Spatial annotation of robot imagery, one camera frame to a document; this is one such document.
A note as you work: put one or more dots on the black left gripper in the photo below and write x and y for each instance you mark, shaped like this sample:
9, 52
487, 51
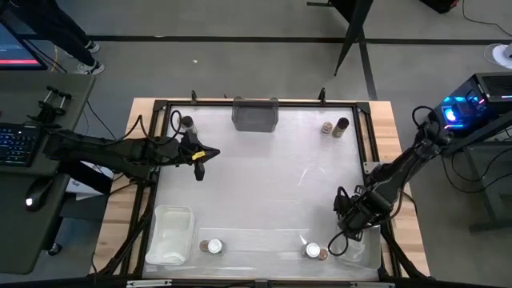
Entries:
188, 148

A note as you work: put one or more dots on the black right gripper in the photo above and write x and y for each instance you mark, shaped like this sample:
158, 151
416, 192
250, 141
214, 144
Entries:
366, 210

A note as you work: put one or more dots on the small glass jar cork lid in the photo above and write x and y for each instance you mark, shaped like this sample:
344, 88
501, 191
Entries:
326, 128
203, 246
323, 254

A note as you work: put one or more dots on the green herb jar black lid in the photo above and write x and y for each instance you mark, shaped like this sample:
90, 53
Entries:
341, 127
186, 121

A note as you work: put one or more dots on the bagel seasoning jar white lid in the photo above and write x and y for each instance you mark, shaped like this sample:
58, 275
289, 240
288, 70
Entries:
215, 246
312, 250

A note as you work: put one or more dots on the grey translucent plastic bin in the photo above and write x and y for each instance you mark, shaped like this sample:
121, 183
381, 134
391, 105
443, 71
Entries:
255, 115

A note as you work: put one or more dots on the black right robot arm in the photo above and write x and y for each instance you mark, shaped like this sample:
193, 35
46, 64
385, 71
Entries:
400, 172

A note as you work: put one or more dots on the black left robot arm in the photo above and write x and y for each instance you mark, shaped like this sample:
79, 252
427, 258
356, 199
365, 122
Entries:
112, 154

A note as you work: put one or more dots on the yellow tape tag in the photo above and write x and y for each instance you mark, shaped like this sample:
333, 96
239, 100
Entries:
198, 155

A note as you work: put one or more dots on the grey plastic tray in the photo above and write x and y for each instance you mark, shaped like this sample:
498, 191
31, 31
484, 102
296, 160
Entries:
370, 252

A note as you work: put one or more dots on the white plastic bin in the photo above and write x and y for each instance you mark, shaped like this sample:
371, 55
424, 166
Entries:
170, 236

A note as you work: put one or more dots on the white paper sheet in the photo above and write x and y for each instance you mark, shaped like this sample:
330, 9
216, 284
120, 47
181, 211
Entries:
94, 190

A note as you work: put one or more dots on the black clamp with silver rods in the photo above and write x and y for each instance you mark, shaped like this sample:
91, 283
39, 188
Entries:
54, 102

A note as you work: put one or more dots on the black computer mouse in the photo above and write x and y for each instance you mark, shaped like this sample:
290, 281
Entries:
37, 196

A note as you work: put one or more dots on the black computer with coloured lights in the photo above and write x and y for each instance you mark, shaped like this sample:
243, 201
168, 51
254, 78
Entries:
480, 98

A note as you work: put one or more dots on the black keyboard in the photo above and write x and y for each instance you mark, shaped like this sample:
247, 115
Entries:
16, 144

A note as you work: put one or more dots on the grey side desk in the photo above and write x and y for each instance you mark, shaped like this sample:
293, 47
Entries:
24, 240

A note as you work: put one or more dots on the person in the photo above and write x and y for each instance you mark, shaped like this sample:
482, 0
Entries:
44, 28

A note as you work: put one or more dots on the desk computer monitor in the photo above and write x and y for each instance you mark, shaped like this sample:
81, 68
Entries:
16, 50

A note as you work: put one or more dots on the white round fan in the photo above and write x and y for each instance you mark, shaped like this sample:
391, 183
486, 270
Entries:
502, 55

